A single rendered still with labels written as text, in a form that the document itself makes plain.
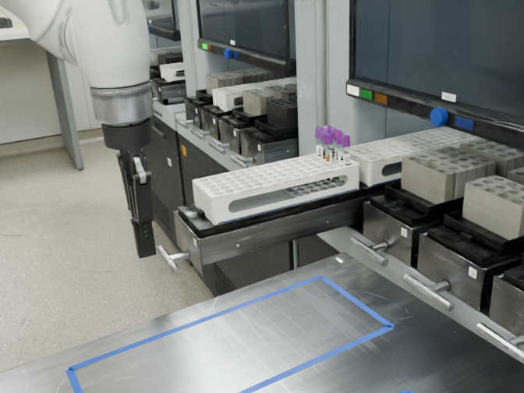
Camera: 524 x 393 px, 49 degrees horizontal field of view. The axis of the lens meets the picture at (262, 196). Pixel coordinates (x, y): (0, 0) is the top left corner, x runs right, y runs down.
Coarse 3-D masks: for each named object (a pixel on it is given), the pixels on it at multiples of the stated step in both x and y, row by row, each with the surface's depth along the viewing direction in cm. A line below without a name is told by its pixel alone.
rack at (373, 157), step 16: (448, 128) 123; (368, 144) 116; (384, 144) 116; (400, 144) 115; (416, 144) 114; (432, 144) 114; (448, 144) 114; (368, 160) 107; (384, 160) 108; (400, 160) 109; (368, 176) 108; (384, 176) 109; (400, 176) 111
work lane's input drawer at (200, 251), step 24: (360, 192) 107; (192, 216) 100; (264, 216) 99; (288, 216) 100; (312, 216) 102; (336, 216) 105; (360, 216) 107; (192, 240) 97; (216, 240) 95; (240, 240) 97; (264, 240) 99; (288, 240) 102; (168, 264) 98
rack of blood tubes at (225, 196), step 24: (264, 168) 106; (288, 168) 105; (312, 168) 105; (336, 168) 104; (216, 192) 97; (240, 192) 96; (264, 192) 98; (288, 192) 108; (312, 192) 108; (336, 192) 105; (216, 216) 96; (240, 216) 98
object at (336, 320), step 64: (192, 320) 70; (256, 320) 69; (320, 320) 69; (384, 320) 68; (448, 320) 67; (0, 384) 61; (64, 384) 61; (128, 384) 60; (192, 384) 59; (256, 384) 59; (320, 384) 58; (384, 384) 58; (448, 384) 57; (512, 384) 57
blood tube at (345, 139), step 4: (344, 136) 104; (348, 136) 104; (344, 140) 104; (348, 140) 104; (344, 144) 104; (348, 144) 104; (344, 148) 104; (348, 148) 104; (344, 152) 105; (348, 152) 105; (344, 156) 105; (348, 156) 105; (344, 160) 105; (348, 160) 105; (344, 164) 106; (348, 164) 105; (344, 176) 107
